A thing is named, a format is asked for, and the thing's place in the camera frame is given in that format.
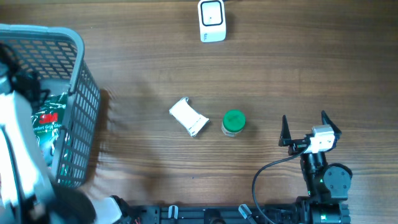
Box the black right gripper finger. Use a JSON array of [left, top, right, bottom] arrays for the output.
[[321, 110, 341, 137], [279, 115, 292, 142]]

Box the green lid jar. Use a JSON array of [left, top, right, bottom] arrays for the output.
[[221, 110, 246, 138]]

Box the white carton box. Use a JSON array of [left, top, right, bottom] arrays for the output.
[[169, 97, 210, 137]]

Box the green 3M gloves package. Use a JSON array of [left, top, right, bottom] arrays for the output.
[[31, 93, 68, 168]]

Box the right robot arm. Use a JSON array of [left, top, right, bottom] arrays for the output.
[[279, 111, 353, 224]]

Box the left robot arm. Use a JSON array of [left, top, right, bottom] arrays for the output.
[[1, 44, 142, 223]]

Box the white barcode scanner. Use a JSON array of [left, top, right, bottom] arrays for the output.
[[197, 0, 226, 43]]

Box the grey plastic basket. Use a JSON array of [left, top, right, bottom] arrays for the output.
[[1, 24, 101, 188]]

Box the black right camera cable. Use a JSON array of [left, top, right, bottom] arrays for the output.
[[251, 146, 312, 224]]

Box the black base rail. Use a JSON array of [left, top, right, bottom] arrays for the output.
[[124, 203, 351, 224]]

